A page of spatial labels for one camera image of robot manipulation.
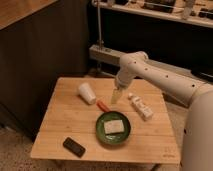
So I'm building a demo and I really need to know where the orange red pepper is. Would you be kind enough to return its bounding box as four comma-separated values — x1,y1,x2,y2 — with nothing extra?
96,101,110,112

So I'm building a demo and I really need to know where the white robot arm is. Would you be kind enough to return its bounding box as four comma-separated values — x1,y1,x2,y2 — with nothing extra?
115,51,213,171

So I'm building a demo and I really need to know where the white paper cup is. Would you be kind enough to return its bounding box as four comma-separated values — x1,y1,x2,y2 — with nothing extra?
78,83,96,105

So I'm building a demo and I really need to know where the white sponge block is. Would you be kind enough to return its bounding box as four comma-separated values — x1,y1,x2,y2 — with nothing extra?
104,120,124,134

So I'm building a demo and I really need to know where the white tube bottle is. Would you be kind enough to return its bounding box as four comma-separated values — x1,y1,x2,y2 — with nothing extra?
128,93,153,121

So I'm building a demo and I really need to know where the green round plate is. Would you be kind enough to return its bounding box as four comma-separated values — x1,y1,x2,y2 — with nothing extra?
95,111,131,145

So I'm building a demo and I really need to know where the wooden low table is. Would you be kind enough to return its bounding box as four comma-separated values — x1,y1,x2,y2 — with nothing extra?
31,77,180,164

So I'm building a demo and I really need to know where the black mobile phone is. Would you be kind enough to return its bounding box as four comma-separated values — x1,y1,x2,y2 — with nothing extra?
63,137,86,157

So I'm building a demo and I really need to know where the metal shelf rack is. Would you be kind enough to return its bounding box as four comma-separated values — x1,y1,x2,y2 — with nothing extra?
88,0,213,94

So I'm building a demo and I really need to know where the dark wooden cabinet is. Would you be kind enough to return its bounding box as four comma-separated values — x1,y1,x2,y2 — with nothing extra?
0,0,89,139

